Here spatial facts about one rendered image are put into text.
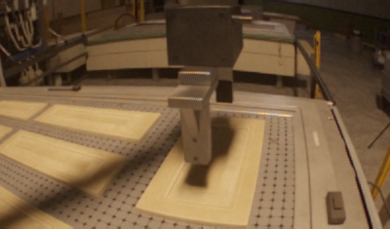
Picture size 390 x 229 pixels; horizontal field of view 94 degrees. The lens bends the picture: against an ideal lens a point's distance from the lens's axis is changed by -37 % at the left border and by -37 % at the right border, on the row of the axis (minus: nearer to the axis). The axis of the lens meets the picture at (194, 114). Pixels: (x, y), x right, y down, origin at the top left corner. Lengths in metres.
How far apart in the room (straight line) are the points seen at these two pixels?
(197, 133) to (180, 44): 0.17
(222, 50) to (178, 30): 0.09
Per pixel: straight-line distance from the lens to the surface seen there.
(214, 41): 0.51
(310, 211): 0.63
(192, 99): 0.45
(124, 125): 0.98
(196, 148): 0.54
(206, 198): 0.63
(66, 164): 0.84
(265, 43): 3.55
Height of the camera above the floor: 1.32
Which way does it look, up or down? 26 degrees down
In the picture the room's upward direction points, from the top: 3 degrees counter-clockwise
